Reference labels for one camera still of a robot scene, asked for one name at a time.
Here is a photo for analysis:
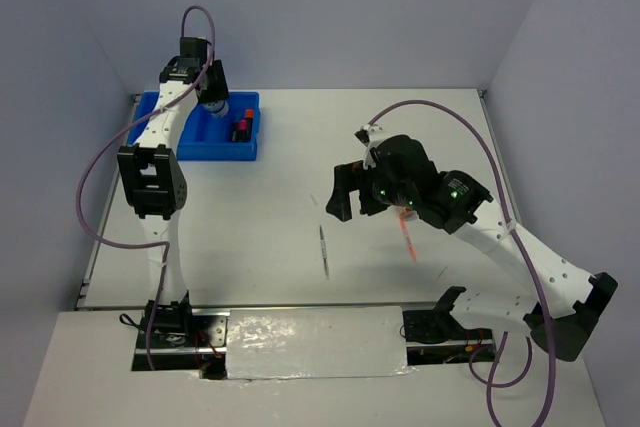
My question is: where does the blue white round tub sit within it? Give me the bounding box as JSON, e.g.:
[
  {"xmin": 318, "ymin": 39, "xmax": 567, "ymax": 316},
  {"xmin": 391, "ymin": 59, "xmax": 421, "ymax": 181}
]
[{"xmin": 202, "ymin": 100, "xmax": 229, "ymax": 119}]

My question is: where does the blue ink pen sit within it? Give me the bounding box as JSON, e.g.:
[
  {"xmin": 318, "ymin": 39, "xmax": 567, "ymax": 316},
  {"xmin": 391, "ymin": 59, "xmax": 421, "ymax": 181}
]
[{"xmin": 319, "ymin": 225, "xmax": 330, "ymax": 280}]

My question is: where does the blue cap highlighter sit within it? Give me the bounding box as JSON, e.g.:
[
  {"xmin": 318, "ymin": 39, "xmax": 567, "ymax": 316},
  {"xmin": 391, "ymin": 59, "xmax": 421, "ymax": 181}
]
[{"xmin": 230, "ymin": 122, "xmax": 239, "ymax": 142}]

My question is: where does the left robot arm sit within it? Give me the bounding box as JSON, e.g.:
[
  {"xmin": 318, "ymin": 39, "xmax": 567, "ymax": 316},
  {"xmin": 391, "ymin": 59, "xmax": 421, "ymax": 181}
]
[{"xmin": 117, "ymin": 36, "xmax": 229, "ymax": 351}]

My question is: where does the pink cap highlighter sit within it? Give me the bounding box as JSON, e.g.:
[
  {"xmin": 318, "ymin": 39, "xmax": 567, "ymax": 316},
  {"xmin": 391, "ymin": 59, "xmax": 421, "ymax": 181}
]
[{"xmin": 236, "ymin": 118, "xmax": 251, "ymax": 142}]

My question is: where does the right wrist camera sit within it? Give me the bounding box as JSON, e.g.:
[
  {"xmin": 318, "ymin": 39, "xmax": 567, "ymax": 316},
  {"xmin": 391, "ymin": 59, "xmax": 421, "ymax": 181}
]
[{"xmin": 355, "ymin": 124, "xmax": 387, "ymax": 170}]

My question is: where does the blue compartment bin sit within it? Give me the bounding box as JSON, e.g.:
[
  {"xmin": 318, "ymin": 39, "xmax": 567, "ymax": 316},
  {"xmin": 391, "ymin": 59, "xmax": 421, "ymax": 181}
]
[{"xmin": 117, "ymin": 91, "xmax": 261, "ymax": 168}]

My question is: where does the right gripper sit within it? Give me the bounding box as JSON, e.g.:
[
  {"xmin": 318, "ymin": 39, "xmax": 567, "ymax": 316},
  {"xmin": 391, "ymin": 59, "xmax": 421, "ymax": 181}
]
[{"xmin": 325, "ymin": 157, "xmax": 415, "ymax": 220}]

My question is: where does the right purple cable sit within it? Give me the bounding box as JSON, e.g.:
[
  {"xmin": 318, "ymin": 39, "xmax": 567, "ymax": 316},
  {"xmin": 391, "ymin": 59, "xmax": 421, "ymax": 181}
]
[{"xmin": 369, "ymin": 99, "xmax": 557, "ymax": 427}]

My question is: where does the orange cap highlighter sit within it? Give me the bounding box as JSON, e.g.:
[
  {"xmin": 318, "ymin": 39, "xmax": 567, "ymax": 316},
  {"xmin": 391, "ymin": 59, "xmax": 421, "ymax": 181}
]
[{"xmin": 244, "ymin": 109, "xmax": 255, "ymax": 131}]

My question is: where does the silver foil panel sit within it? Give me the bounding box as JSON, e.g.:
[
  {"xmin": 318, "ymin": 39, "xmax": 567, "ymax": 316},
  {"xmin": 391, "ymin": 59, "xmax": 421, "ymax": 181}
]
[{"xmin": 226, "ymin": 306, "xmax": 411, "ymax": 380}]

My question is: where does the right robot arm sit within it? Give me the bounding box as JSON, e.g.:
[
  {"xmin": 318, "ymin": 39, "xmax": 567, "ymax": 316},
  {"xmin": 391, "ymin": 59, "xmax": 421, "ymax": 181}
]
[{"xmin": 326, "ymin": 126, "xmax": 618, "ymax": 362}]

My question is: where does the orange pen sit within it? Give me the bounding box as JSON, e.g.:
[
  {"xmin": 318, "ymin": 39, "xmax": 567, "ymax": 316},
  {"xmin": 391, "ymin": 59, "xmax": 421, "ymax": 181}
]
[{"xmin": 399, "ymin": 214, "xmax": 417, "ymax": 263}]

